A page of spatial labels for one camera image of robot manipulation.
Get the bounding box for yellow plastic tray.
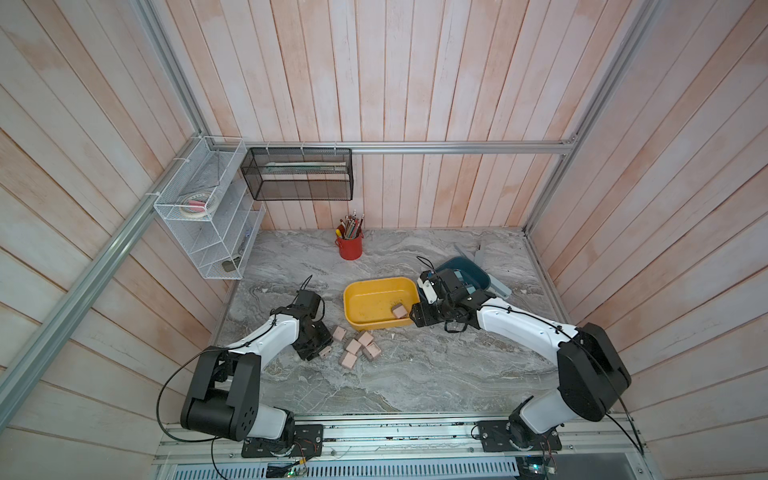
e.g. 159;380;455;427
343;277;419;331

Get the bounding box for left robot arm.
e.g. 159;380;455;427
180;289;333;448

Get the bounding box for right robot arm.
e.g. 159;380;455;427
410;270;631;449

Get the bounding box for dark teal plastic tray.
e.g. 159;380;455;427
432;256;490;292

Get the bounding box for pink plug bottom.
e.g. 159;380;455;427
339;351;358;370

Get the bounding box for grey plastic clip tool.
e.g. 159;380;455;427
454;243;486;268

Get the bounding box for red pencil cup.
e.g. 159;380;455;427
335;211;364;261

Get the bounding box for tape roll on shelf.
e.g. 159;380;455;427
179;191;218;219

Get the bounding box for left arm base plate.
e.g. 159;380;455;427
241;424;324;460

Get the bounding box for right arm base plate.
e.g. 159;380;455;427
472;420;562;453

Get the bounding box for black mesh wall basket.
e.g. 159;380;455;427
240;147;355;202

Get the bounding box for white wire wall shelf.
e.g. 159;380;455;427
154;136;265;280

